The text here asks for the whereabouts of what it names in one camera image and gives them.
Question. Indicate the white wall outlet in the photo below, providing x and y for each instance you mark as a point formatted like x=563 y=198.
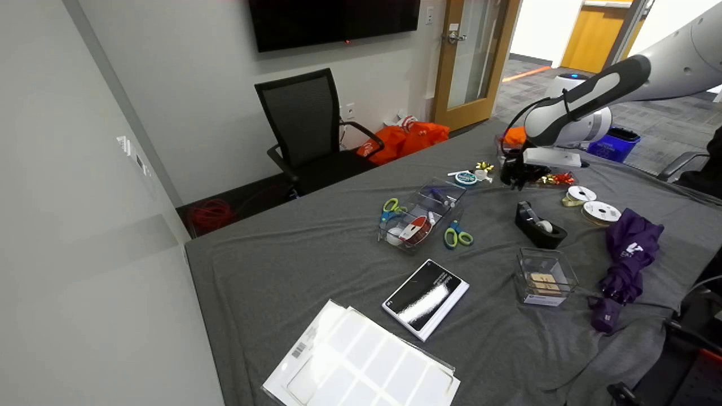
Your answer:
x=395 y=119

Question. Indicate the black tape dispenser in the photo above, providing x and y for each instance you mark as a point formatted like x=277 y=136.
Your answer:
x=537 y=226

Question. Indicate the white label sheets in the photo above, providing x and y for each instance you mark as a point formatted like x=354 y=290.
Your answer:
x=361 y=365

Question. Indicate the blue ribbon roll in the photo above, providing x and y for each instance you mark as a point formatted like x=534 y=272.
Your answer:
x=463 y=179

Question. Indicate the wooden glass door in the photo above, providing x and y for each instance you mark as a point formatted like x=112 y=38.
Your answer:
x=473 y=59

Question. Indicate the black mesh office chair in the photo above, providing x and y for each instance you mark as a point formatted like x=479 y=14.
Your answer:
x=308 y=120

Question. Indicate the large white gold ribbon spool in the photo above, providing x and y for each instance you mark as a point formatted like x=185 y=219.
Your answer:
x=600 y=212

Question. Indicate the orange bag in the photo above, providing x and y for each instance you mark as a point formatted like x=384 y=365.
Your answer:
x=401 y=139

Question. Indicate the blue bin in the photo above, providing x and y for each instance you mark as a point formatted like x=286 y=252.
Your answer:
x=612 y=144

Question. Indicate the dark chair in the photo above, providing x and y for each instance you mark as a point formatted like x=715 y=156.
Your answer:
x=701 y=169

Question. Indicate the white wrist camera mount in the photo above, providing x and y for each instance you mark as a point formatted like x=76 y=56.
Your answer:
x=552 y=156

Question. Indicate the red gift bow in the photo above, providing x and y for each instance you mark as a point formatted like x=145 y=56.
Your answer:
x=560 y=179

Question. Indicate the blue green scissors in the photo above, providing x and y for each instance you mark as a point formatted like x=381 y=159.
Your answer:
x=390 y=209
x=457 y=238

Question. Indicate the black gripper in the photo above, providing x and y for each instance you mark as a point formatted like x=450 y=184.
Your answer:
x=514 y=159

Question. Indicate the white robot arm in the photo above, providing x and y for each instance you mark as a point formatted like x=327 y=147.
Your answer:
x=646 y=68

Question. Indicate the gold gift bow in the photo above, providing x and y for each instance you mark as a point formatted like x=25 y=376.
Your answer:
x=483 y=167

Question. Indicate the small white gold ribbon spool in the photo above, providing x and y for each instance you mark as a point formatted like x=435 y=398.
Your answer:
x=581 y=195

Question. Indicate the purple folded umbrella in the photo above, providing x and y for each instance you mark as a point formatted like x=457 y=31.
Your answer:
x=627 y=261

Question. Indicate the white light switch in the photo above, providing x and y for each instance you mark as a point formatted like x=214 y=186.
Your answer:
x=125 y=144

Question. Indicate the orange wooden door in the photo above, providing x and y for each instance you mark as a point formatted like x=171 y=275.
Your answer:
x=593 y=35

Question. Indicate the black wall television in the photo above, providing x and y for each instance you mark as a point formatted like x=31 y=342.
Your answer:
x=334 y=21

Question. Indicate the grey tablecloth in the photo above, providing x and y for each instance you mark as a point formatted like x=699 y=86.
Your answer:
x=338 y=263

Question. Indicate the clear box with sticky notes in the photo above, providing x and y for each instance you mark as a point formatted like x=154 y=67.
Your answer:
x=541 y=279

